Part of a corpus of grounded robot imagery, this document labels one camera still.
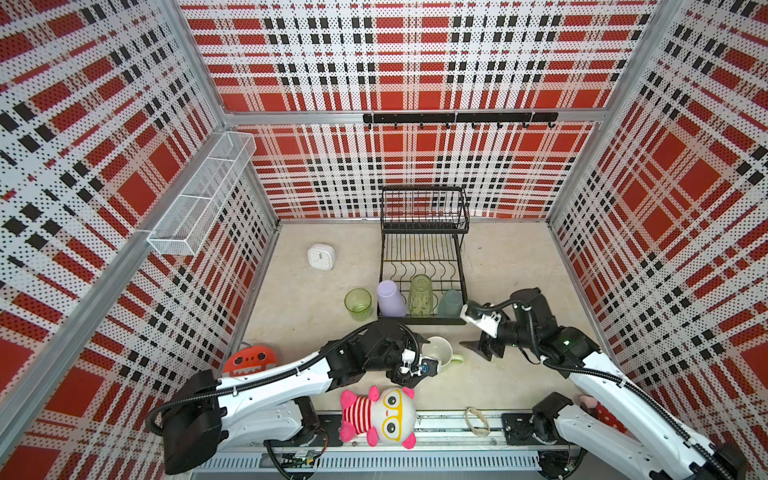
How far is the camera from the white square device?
104 centimetres

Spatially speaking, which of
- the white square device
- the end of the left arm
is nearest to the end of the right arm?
the end of the left arm

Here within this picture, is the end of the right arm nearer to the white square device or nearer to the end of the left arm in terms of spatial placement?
the end of the left arm
